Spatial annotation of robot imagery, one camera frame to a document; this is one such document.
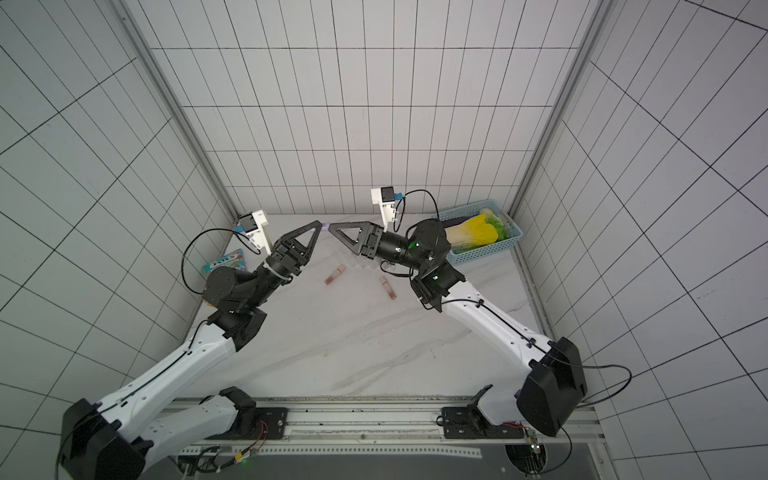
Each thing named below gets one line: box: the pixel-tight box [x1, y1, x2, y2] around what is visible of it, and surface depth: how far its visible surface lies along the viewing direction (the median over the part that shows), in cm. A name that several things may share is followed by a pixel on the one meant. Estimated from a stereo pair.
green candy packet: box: [204, 248, 246, 275], surface depth 106 cm
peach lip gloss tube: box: [324, 264, 347, 285], surface depth 103 cm
